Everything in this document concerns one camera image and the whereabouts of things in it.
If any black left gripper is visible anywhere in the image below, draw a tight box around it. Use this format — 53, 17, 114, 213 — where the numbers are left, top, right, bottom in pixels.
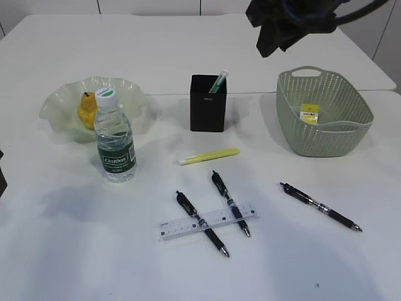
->
0, 169, 8, 197

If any teal utility knife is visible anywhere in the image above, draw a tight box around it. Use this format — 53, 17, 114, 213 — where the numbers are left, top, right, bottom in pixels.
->
209, 70, 228, 94

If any black square pen holder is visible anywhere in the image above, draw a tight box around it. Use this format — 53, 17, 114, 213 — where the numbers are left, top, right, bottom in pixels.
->
190, 75, 227, 132

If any black gel pen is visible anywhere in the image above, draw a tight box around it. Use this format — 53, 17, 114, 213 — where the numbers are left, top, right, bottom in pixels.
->
280, 182, 363, 232
211, 171, 251, 238
176, 191, 230, 258

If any clear water bottle green label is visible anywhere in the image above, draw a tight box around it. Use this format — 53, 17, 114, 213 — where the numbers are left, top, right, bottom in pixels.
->
95, 87, 137, 183

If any yellow waste paper packaging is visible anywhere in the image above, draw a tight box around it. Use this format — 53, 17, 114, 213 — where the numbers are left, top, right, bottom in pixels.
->
299, 103, 320, 125

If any green woven plastic basket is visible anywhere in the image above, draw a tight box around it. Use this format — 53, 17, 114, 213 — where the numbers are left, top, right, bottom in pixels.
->
276, 66, 373, 157

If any black gel pen middle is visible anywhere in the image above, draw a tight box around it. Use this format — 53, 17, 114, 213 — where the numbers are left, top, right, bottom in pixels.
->
211, 171, 251, 238

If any green wavy glass plate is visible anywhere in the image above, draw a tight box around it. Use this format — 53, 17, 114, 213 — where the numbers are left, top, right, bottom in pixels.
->
39, 77, 156, 143

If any black gel pen right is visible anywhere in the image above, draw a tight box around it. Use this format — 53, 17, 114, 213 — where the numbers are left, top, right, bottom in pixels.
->
280, 182, 363, 232

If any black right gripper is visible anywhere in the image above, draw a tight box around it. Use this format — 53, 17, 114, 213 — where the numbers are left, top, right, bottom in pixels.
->
246, 1, 348, 58

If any yellow utility knife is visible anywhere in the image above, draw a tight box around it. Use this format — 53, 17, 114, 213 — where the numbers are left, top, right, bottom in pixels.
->
177, 148, 240, 166

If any yellow pear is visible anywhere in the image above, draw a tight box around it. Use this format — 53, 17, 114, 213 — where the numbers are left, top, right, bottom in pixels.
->
77, 92, 98, 130

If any clear plastic ruler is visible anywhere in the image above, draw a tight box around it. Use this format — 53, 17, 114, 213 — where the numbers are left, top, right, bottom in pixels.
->
155, 203, 259, 241

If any black gel pen left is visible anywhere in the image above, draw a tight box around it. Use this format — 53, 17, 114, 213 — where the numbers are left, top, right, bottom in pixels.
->
176, 191, 230, 258

